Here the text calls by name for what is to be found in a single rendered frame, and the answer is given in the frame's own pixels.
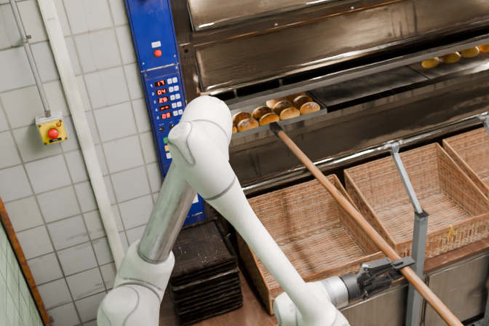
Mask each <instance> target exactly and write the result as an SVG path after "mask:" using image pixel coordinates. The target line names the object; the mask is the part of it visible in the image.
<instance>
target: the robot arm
mask: <svg viewBox="0 0 489 326"><path fill-rule="evenodd" d="M231 134H232V116H231V112H230V110H229V109H228V107H227V105H226V104H225V103H224V102H223V101H222V100H219V99H217V98H214V97H210V96H208V95H204V96H201V97H198V98H196V99H194V100H192V101H191V102H190V103H189V104H188V105H187V106H186V108H185V110H184V112H183V115H182V117H181V119H180V121H179V124H177V125H176V126H174V127H173V128H172V129H171V131H170V133H169V135H168V138H167V145H168V148H169V151H170V155H171V157H172V163H171V165H170V168H169V170H168V172H167V175H166V178H165V179H164V182H163V185H162V188H161V190H160V192H159V195H158V197H157V200H156V203H155V205H154V208H153V210H152V212H151V215H150V218H149V219H148V222H147V225H146V228H145V230H144V232H143V235H142V237H141V239H138V240H136V241H134V242H133V243H132V244H131V245H130V247H129V248H128V250H127V252H126V254H125V256H124V258H123V260H122V262H121V265H120V267H119V270H118V272H117V275H116V279H115V282H114V287H113V289H112V290H111V291H110V292H108V293H107V294H106V295H105V297H104V298H103V300H102V301H101V303H100V306H99V309H98V316H97V324H98V326H159V308H160V304H161V302H162V299H163V295H164V291H165V289H166V287H167V283H168V281H169V278H170V275H171V272H172V269H173V266H174V263H175V257H174V255H173V253H172V248H173V245H174V243H175V241H176V239H177V237H178V235H179V232H180V230H181V228H182V225H183V223H184V221H185V219H186V216H187V214H188V211H189V210H190V208H191V205H192V203H193V201H194V198H195V196H196V193H198V194H199V195H200V196H201V197H202V198H203V199H204V200H205V201H206V202H207V203H209V204H210V205H211V206H212V207H214V208H215V209H216V210H217V211H218V212H219V213H220V214H221V215H222V216H223V217H224V218H225V219H226V220H227V221H228V222H229V223H230V224H231V225H232V226H233V227H234V228H235V229H236V230H237V231H238V232H239V234H240V235H241V236H242V238H243V239H244V240H245V241H246V243H247V244H248V245H249V246H250V248H251V249H252V251H253V252H254V253H255V254H256V255H257V257H258V258H259V259H260V261H261V262H262V263H263V265H264V266H265V267H266V268H267V269H268V271H269V272H270V273H271V275H272V276H273V278H275V280H276V281H277V282H278V283H279V285H280V286H281V288H282V289H283V290H284V292H283V293H282V294H281V295H279V296H278V297H276V298H275V299H274V305H273V308H274V314H275V317H276V318H277V321H278V323H279V324H280V325H281V326H350V325H349V323H348V321H347V320H346V318H345V317H344V315H342V313H341V312H340V311H339V310H337V309H339V308H341V307H343V306H346V305H347V304H348V302H349V301H352V300H355V299H357V298H358V297H359V296H361V297H362V299H363V300H364V301H365V300H367V299H368V298H369V297H370V296H373V295H375V294H377V293H380V292H382V291H384V290H386V289H389V288H390V287H391V286H392V285H391V284H392V282H394V280H397V279H400V278H402V277H404V276H403V275H402V274H401V272H400V271H399V269H403V268H404V267H407V266H409V267H410V265H413V264H414V263H415V261H414V260H413V259H412V258H411V257H410V256H407V257H404V258H401V259H397V260H395V261H391V260H390V259H389V258H383V259H380V260H376V261H372V262H369V263H361V264H360V266H361V269H360V271H358V272H356V273H355V274H344V275H343V276H340V277H337V276H333V277H329V278H327V279H322V280H320V281H318V282H308V283H305V282H304V281H303V280H302V278H301V277H300V275H299V274H298V272H297V271H296V270H295V269H294V267H293V266H292V264H291V263H290V262H289V260H288V259H287V258H286V256H285V255H284V253H283V252H282V251H281V250H280V248H279V247H278V245H277V244H276V242H275V241H274V240H273V239H272V237H271V236H270V234H269V233H268V232H267V230H266V229H265V228H264V226H263V225H262V223H261V222H260V221H259V220H258V218H257V216H256V215H255V213H254V212H253V210H252V208H251V207H250V205H249V203H248V201H247V200H246V197H245V195H244V193H243V191H242V189H241V186H240V184H239V181H238V180H237V177H236V176H235V174H234V171H233V170H232V168H231V166H230V164H229V163H228V160H229V157H228V145H229V143H230V141H231ZM392 269H393V271H391V270H392ZM388 271H389V274H388V273H387V274H386V275H385V276H382V277H379V276H380V275H382V274H385V273H386V272H388ZM412 271H413V272H414V270H412Z"/></svg>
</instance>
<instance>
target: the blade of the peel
mask: <svg viewBox="0 0 489 326"><path fill-rule="evenodd" d="M305 94H306V93H305ZM306 95H307V94H306ZM307 96H309V95H307ZM309 97H310V96H309ZM310 98H311V99H312V100H313V102H315V103H317V104H318V105H319V107H320V110H318V111H314V112H311V113H307V114H303V115H301V114H300V116H295V117H292V118H289V119H284V120H282V121H281V119H279V121H278V122H277V123H278V125H279V126H284V125H286V124H292V123H294V122H299V121H302V120H305V119H310V118H313V117H316V116H321V115H324V114H326V113H327V108H325V107H324V106H323V105H322V104H320V103H318V102H317V101H316V100H315V99H313V98H312V97H310ZM266 103H267V101H266V102H263V103H258V104H255V105H251V106H246V107H244V108H238V109H235V110H232V111H230V112H231V116H232V117H233V116H234V114H236V113H238V112H240V111H246V112H248V113H250V114H251V116H252V119H254V118H253V111H254V110H255V109H256V108H258V107H260V106H267V104H266ZM265 130H270V126H269V124H265V125H263V126H260V125H259V126H258V127H255V128H252V129H248V130H244V131H241V132H239V131H238V130H237V132H236V133H233V134H231V140H233V139H236V138H240V137H244V136H247V135H251V134H255V133H257V132H262V131H265Z"/></svg>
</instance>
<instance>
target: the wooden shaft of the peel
mask: <svg viewBox="0 0 489 326"><path fill-rule="evenodd" d="M278 136H279V138H280V139H281V140H282V141H283V142H284V143H285V145H286V146H287V147H288V148H289V149H290V150H291V151H292V152H293V153H294V154H295V155H296V156H297V157H298V159H299V160H300V161H301V162H302V163H303V164H304V165H305V167H306V168H307V169H308V170H309V171H310V172H311V174H312V175H313V176H314V177H315V178H316V179H317V180H318V181H319V182H320V183H321V184H322V185H323V186H324V188H325V189H326V190H327V191H328V192H329V193H330V195H331V196H332V197H333V198H334V199H335V200H336V201H337V203H339V205H340V206H342V208H343V209H344V210H345V211H346V212H347V213H348V214H349V216H350V217H351V218H352V219H353V220H354V221H355V222H356V224H357V225H358V226H359V227H360V228H361V229H362V230H363V231H364V232H365V233H366V234H367V235H368V236H369V238H370V239H371V240H372V241H373V242H374V243H375V245H376V246H377V247H378V248H379V249H380V250H381V252H382V253H383V254H384V255H385V256H386V257H387V258H389V259H390V260H391V261H395V260H397V259H401V257H399V256H398V254H396V253H395V251H393V249H392V248H391V247H390V246H389V245H388V244H387V243H386V242H385V241H384V240H383V238H382V237H381V236H380V235H379V234H378V233H377V232H376V231H375V230H374V228H373V227H372V226H371V225H370V224H369V223H368V222H367V221H366V220H365V219H364V218H363V217H362V216H361V215H360V214H359V213H358V212H357V211H356V210H355V209H354V207H353V206H352V205H351V204H350V203H349V202H348V201H347V200H346V199H345V197H344V196H343V195H342V194H341V193H340V192H339V191H338V190H337V189H336V188H335V186H334V185H333V184H332V183H331V182H330V181H329V180H328V179H327V178H326V177H325V176H324V175H323V174H322V173H321V172H320V171H319V170H318V169H317V167H316V166H315V165H314V164H313V163H312V162H311V161H310V160H309V159H308V158H307V156H306V155H305V154H304V153H303V152H302V151H301V150H300V149H299V148H298V147H297V145H296V144H294V142H292V141H291V139H289V137H288V136H287V135H286V134H285V133H284V132H283V131H279V132H278ZM399 271H400V272H401V274H402V275H403V276H404V277H405V278H406V279H407V281H409V283H411V285H412V286H413V287H414V288H415V289H416V290H417V291H418V292H419V293H420V295H421V296H422V297H423V298H424V299H425V300H426V302H427V303H428V304H429V305H430V306H431V307H432V308H433V309H434V310H435V311H436V312H437V313H438V314H439V316H440V317H441V318H442V319H443V320H444V321H445V323H446V324H447V325H448V326H463V325H462V324H461V323H460V321H459V320H458V319H457V318H456V317H455V316H454V315H453V314H452V313H451V312H450V310H449V309H448V308H447V307H446V306H445V305H444V304H443V303H442V302H441V300H440V299H439V298H438V297H437V296H436V295H435V294H434V293H433V292H432V291H431V290H430V289H429V288H428V287H427V286H426V285H425V284H424V283H423V282H422V281H421V279H420V278H419V277H418V276H417V275H416V274H415V273H414V272H413V271H412V269H411V268H410V267H409V266H407V267H404V268H403V269H399Z"/></svg>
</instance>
